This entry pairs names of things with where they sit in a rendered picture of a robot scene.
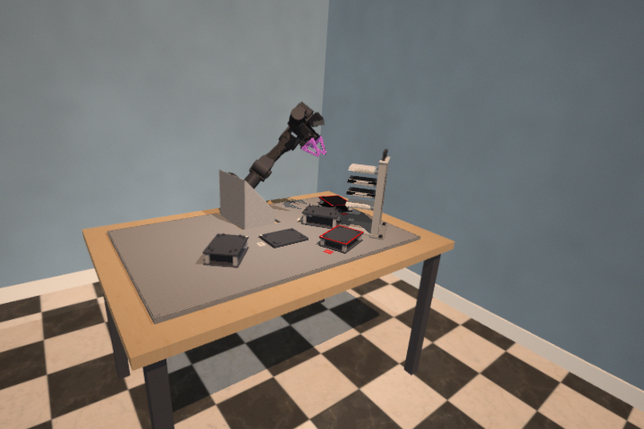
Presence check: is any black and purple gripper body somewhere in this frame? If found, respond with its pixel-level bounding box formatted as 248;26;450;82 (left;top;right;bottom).
295;127;320;148

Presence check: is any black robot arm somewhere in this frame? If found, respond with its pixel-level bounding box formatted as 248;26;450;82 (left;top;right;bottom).
244;102;325;189

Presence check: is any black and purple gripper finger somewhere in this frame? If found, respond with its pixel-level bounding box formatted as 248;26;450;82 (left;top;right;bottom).
310;136;326;155
301;139;320;157

